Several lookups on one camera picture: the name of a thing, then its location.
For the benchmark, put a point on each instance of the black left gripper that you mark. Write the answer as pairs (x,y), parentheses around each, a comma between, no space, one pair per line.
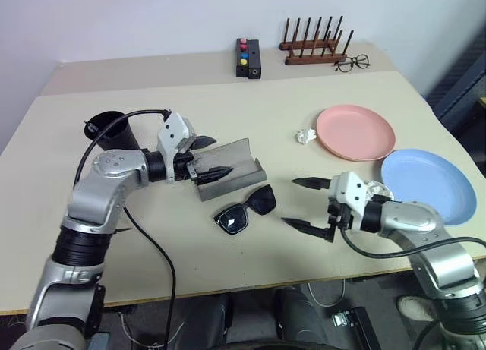
(182,169)

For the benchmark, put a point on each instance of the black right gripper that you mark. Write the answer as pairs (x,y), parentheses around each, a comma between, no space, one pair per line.
(343,213)

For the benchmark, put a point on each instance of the grey glasses case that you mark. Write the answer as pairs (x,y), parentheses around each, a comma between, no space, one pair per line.
(235,154)

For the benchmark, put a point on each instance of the black sunglasses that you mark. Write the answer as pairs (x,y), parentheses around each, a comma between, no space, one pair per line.
(232,221)

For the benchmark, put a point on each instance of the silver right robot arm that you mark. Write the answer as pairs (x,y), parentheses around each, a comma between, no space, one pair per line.
(414,217)

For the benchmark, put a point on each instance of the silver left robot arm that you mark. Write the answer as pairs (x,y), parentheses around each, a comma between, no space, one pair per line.
(106,168)

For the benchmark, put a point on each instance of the small crumpled white tissue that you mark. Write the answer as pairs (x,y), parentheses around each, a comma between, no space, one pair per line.
(305,135)

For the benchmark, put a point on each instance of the large crumpled white tissue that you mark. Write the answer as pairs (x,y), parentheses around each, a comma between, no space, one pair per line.
(379,188)

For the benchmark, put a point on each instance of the pink plastic plate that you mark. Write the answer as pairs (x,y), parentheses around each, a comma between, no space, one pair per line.
(355,131)

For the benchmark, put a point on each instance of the black plastic cup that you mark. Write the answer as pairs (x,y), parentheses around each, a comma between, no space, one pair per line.
(121,139)

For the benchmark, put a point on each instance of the black box with coloured buttons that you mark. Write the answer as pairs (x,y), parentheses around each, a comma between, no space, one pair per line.
(242,67)

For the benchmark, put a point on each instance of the plain black box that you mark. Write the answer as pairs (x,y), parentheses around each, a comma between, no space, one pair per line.
(254,59)

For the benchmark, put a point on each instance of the dark rounded shape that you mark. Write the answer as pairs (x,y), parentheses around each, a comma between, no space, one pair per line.
(205,319)
(300,317)

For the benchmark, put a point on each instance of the blue plastic plate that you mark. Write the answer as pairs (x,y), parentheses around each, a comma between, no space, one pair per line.
(429,183)

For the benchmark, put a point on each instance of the black framed clear eyeglasses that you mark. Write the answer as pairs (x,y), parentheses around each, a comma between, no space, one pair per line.
(344,66)

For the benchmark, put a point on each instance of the brown wooden peg rack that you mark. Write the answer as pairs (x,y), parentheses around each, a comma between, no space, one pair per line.
(315,57)

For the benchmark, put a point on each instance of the white shoe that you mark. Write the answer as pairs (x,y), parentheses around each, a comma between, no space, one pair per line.
(414,308)

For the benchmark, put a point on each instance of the dark blue chair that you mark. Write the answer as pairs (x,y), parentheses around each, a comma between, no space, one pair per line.
(463,88)

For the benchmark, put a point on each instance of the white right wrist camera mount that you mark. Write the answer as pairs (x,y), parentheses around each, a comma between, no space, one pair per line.
(349,190)

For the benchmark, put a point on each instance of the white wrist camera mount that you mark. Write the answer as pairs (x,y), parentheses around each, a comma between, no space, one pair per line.
(349,190)
(172,131)

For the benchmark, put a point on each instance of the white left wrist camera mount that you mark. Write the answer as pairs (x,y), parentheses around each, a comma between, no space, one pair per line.
(172,131)

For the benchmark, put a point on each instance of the black metal bracket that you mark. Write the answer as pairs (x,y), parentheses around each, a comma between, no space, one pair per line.
(360,325)

